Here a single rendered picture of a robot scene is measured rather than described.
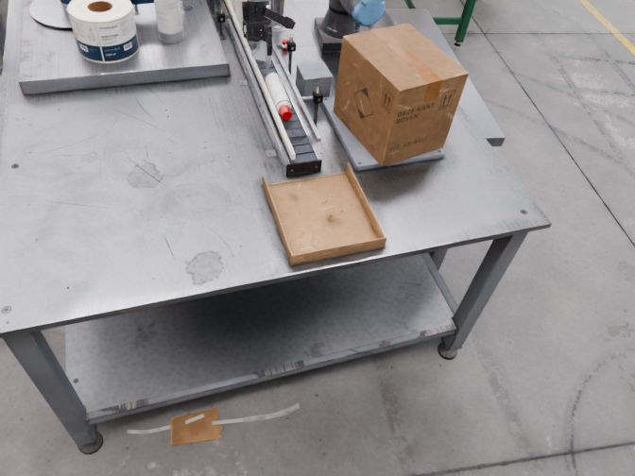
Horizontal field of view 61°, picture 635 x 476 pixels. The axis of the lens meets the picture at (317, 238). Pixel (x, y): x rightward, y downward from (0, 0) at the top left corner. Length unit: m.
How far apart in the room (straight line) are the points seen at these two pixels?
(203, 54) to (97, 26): 0.35
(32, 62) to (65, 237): 0.76
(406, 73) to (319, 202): 0.43
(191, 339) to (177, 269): 0.63
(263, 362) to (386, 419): 0.53
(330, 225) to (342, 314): 0.64
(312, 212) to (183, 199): 0.36
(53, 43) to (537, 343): 2.19
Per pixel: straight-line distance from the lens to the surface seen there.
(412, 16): 2.54
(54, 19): 2.28
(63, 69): 2.01
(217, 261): 1.38
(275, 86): 1.77
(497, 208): 1.66
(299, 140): 1.64
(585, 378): 2.49
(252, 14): 1.84
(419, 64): 1.61
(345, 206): 1.52
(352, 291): 2.10
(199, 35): 2.14
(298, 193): 1.54
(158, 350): 1.96
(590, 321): 2.67
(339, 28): 2.16
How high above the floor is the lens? 1.91
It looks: 49 degrees down
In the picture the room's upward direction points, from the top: 8 degrees clockwise
